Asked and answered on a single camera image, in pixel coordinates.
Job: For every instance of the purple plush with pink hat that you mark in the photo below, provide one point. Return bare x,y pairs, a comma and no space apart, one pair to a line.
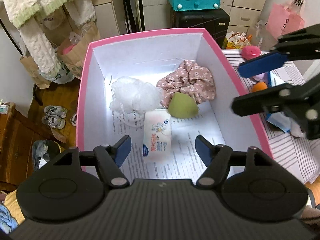
251,52

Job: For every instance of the pink floral scrunchie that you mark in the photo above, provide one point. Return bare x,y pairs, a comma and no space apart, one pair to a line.
190,79

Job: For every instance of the pink cardboard box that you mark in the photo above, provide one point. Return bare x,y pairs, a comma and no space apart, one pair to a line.
150,56

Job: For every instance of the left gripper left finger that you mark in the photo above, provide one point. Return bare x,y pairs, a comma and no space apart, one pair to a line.
107,161

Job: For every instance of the striped tablecloth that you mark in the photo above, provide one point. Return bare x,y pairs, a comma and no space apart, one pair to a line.
298,155

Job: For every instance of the black suitcase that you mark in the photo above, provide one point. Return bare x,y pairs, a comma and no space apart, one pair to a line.
215,21

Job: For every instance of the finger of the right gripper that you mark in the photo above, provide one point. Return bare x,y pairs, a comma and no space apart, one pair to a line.
300,103
299,45

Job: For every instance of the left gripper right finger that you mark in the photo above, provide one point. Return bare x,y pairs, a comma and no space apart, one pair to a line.
218,159

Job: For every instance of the beige wardrobe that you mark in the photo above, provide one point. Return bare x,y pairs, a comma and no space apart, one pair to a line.
116,17

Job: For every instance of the orange egg sponge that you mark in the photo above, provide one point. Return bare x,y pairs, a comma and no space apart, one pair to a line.
259,86

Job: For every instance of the white panda plush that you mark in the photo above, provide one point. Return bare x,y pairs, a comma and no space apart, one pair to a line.
296,131

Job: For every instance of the blue wet wipes pack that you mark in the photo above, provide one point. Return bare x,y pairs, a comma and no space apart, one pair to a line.
277,119

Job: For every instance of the colourful gift bag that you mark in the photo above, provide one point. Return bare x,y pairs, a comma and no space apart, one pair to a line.
236,40

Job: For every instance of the brown paper bag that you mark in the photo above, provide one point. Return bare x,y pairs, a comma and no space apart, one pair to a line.
72,51

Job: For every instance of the black clothes rack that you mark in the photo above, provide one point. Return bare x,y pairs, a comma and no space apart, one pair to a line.
10,37

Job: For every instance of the white mesh bath pouf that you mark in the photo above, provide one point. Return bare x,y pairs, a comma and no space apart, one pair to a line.
132,98

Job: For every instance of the small white tissue pack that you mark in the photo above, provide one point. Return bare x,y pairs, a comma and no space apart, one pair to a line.
157,137

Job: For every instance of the pink paper bag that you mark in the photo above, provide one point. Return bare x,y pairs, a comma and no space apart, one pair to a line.
284,19

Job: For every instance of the green egg sponge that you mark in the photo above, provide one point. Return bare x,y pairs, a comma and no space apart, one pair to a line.
183,106

